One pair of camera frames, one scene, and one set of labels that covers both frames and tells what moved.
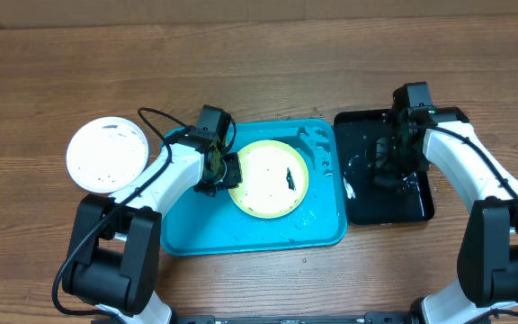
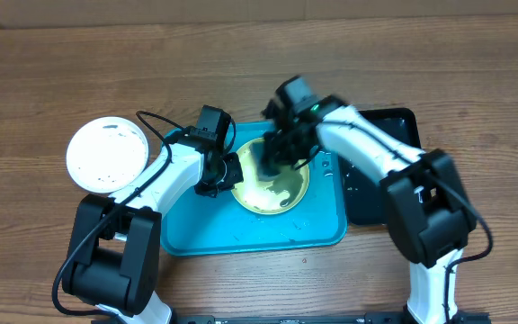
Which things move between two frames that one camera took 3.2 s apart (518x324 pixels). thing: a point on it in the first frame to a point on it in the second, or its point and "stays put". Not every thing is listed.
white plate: (107, 155) stays put
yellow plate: (274, 179) stays put
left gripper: (232, 179) stays put
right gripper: (385, 166) to (272, 155)
